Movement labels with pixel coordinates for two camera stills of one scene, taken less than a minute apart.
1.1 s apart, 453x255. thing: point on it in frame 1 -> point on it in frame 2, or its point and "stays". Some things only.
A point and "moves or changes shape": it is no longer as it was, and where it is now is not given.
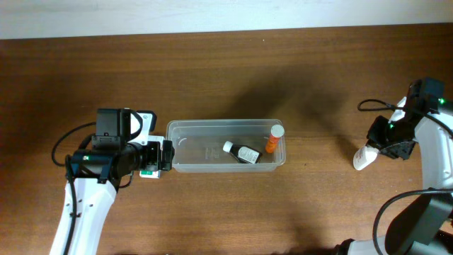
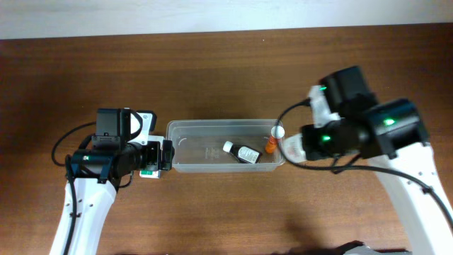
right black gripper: (383, 142) -> (315, 142)
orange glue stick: (277, 132) stays
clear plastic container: (227, 145) stays
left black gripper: (167, 154) stays
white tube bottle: (364, 156) moves or changes shape
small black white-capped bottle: (243, 154) stays
